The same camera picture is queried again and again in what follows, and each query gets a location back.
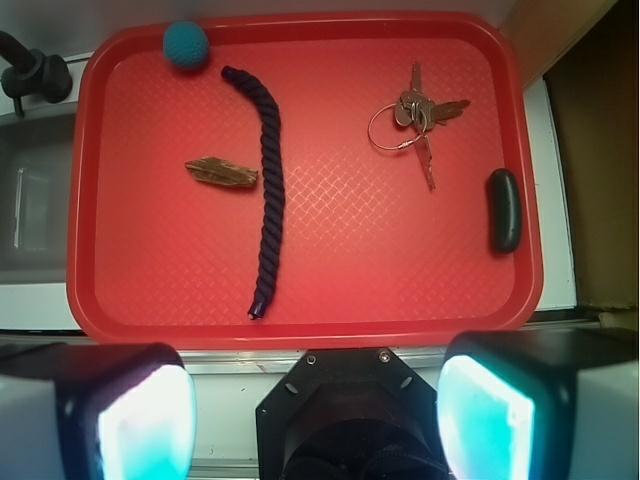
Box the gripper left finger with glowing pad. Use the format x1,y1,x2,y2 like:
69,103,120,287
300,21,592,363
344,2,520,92
1,343,196,479

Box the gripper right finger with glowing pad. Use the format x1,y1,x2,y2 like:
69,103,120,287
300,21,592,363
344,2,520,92
437,329,639,479

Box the blue knitted ball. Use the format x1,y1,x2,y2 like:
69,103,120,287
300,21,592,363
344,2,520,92
163,21,209,70

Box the black oblong stone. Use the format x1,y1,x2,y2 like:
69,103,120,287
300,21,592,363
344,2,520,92
488,168,523,254

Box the brown wood piece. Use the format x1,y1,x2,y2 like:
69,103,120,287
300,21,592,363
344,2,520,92
184,157,259,188

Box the steel sink basin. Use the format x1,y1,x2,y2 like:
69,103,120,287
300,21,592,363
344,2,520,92
1,113,75,285

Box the red plastic tray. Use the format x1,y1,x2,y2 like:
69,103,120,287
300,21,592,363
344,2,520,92
67,12,543,350

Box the black octagonal mount plate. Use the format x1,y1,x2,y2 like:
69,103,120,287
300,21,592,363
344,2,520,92
255,348,451,479

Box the metal keys on ring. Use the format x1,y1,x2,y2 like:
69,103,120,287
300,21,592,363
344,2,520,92
367,61,471,191

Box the dark purple twisted rope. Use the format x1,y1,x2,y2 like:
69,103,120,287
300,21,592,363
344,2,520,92
220,64,286,321

